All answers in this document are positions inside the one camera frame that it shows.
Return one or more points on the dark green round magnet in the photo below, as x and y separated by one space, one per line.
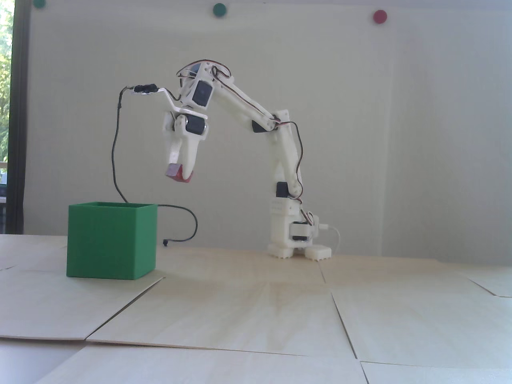
39 3

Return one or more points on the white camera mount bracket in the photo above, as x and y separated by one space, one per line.
188 111

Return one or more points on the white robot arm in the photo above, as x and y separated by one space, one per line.
284 160

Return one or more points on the black wrist camera board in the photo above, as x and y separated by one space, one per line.
146 88

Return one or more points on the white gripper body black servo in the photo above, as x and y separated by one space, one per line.
193 127

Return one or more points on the green open box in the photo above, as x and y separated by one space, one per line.
108 244

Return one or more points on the red round magnet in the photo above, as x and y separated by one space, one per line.
380 16

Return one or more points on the light plywood panel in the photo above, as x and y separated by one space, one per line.
440 376
200 368
420 280
220 316
48 308
420 328

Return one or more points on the dark window frame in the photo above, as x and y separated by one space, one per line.
18 120

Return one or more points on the red block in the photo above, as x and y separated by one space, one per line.
183 179

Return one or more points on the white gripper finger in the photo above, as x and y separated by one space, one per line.
191 156
174 154

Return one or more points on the teal round magnet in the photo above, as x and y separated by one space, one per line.
219 10

